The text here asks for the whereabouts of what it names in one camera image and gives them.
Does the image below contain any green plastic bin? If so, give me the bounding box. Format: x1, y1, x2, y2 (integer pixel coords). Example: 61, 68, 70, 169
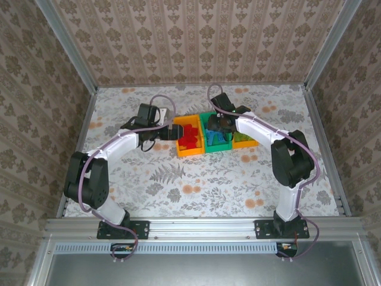
199, 111, 233, 153

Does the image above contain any orange plastic bin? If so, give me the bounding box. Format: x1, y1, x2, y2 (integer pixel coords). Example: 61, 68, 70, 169
230, 130, 259, 150
173, 115, 207, 158

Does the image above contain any black connector board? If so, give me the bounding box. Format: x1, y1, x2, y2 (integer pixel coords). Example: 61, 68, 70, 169
275, 241, 299, 259
110, 242, 138, 259

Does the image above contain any grey metal panel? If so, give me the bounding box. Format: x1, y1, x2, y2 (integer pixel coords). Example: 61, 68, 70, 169
28, 241, 381, 286

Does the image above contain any thin black left gripper cable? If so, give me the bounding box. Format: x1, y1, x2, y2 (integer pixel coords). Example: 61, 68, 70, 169
138, 138, 156, 153

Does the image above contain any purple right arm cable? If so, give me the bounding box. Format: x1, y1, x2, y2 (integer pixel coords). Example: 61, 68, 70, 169
207, 83, 321, 263

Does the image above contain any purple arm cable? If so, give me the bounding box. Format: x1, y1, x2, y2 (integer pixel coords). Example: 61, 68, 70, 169
207, 83, 321, 263
77, 94, 177, 263

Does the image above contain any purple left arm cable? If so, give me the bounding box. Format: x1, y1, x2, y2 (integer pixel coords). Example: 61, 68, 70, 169
77, 94, 177, 263

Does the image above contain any thin aluminium wall rail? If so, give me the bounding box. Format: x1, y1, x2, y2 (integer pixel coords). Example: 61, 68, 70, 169
95, 82, 307, 88

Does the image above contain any aluminium side rail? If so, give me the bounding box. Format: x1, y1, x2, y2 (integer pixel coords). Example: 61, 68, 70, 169
55, 86, 98, 218
302, 85, 352, 217

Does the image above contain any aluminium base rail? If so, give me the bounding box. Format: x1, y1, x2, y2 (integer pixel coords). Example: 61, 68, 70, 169
43, 216, 366, 239

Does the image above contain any slotted cable duct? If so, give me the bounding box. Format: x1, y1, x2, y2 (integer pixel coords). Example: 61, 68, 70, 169
53, 241, 300, 255

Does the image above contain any aluminium frame post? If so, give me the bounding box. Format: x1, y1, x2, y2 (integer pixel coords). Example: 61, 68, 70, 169
34, 0, 98, 92
304, 0, 363, 90

